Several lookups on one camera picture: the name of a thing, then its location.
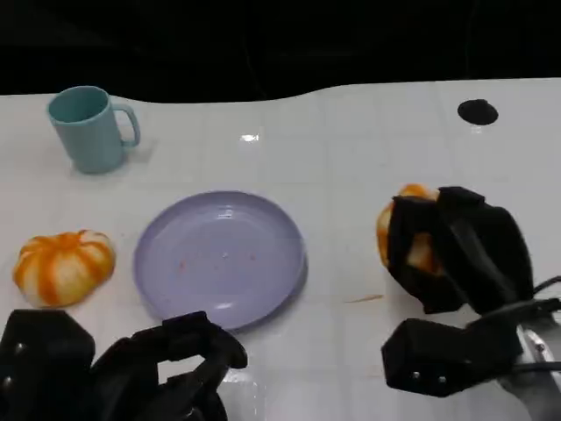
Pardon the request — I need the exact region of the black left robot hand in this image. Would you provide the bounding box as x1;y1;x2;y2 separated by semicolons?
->
89;310;249;421

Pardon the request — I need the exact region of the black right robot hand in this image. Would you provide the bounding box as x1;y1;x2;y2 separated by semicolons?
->
387;185;536;315

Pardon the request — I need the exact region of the orange white toy bread roll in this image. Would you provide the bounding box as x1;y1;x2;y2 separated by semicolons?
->
375;183;444;275
11;229;117;309

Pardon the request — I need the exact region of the black round table grommet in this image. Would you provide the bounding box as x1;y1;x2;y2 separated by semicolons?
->
457;99;500;126

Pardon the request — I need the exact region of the lilac plate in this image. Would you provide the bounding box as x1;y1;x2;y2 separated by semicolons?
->
132;189;309;331

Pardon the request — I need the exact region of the pale green mug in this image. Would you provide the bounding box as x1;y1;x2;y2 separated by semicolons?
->
46;85;141;175

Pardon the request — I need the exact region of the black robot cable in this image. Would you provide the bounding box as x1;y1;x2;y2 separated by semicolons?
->
529;275;561;303

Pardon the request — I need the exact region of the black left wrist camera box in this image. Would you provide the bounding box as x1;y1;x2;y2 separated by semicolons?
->
0;309;96;421

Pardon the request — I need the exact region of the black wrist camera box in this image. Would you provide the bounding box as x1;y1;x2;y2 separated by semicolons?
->
380;318;525;398
0;309;96;421

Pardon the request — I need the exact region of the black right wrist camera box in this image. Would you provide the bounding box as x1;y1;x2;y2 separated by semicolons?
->
380;318;525;398

